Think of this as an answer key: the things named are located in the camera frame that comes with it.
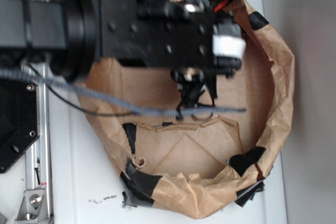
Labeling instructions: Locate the aluminium extrusion rail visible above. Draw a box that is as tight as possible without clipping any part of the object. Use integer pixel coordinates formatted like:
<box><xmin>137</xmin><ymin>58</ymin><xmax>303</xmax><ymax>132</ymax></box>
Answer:
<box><xmin>20</xmin><ymin>0</ymin><xmax>55</xmax><ymax>224</ymax></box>

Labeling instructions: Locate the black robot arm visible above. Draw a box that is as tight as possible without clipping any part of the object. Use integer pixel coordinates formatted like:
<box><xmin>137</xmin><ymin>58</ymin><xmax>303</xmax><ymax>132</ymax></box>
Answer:
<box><xmin>1</xmin><ymin>0</ymin><xmax>246</xmax><ymax>82</ymax></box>

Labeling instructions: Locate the silver corner bracket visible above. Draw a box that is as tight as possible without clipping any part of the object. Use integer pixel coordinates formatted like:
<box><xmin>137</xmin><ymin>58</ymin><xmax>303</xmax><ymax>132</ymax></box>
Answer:
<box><xmin>15</xmin><ymin>189</ymin><xmax>49</xmax><ymax>223</ymax></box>

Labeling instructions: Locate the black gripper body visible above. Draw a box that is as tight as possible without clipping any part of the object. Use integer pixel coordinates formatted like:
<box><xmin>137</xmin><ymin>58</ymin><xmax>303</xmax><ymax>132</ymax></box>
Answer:
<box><xmin>100</xmin><ymin>0</ymin><xmax>246</xmax><ymax>76</ymax></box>

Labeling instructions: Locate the brown paper bag bin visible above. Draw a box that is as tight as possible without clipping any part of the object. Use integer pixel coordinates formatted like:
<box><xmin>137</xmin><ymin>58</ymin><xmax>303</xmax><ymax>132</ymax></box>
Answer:
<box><xmin>87</xmin><ymin>0</ymin><xmax>295</xmax><ymax>219</ymax></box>

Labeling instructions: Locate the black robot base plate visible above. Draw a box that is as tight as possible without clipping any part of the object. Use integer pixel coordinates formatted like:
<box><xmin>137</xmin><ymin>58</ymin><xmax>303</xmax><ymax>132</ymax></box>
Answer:
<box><xmin>1</xmin><ymin>79</ymin><xmax>39</xmax><ymax>174</ymax></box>

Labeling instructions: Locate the thin black wire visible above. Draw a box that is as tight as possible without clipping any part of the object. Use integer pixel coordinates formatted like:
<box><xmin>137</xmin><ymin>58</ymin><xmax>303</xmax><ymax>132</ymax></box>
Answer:
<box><xmin>28</xmin><ymin>63</ymin><xmax>134</xmax><ymax>117</ymax></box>

